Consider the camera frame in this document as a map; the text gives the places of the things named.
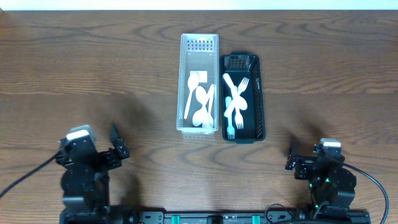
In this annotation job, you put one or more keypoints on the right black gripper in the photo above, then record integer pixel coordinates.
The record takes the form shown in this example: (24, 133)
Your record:
(301, 161)

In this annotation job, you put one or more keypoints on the white spoon horizontal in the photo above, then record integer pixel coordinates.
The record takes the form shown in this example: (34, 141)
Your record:
(200, 116)

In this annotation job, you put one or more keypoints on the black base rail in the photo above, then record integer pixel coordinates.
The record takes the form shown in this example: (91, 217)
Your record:
(214, 217)

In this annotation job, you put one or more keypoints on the white label in basket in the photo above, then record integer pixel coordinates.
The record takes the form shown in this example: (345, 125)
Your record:
(203, 76)

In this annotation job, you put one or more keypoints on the black plastic basket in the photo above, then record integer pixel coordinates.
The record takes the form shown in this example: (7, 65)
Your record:
(239, 65)

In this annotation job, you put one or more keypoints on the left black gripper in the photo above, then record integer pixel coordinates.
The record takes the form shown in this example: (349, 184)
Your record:
(109, 156)

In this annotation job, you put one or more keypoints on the pale blue plastic fork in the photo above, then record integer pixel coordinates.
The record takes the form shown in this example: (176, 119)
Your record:
(230, 129)

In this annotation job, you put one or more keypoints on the clear plastic basket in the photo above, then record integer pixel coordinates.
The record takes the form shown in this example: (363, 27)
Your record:
(198, 52)

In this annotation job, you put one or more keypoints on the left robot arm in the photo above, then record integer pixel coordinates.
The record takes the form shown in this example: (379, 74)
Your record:
(85, 183)

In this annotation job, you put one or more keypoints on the white fork tines up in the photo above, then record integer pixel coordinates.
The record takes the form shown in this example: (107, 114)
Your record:
(230, 109)

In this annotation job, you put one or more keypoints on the white plastic spoon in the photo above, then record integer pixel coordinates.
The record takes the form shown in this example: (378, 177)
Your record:
(236, 93)

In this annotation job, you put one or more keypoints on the white plastic fork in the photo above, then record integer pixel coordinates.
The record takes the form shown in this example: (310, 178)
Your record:
(238, 115)

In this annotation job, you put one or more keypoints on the white spoon vertical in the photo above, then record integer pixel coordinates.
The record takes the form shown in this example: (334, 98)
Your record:
(203, 116)

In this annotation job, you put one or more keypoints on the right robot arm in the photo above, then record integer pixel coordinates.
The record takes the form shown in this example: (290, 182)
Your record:
(331, 185)

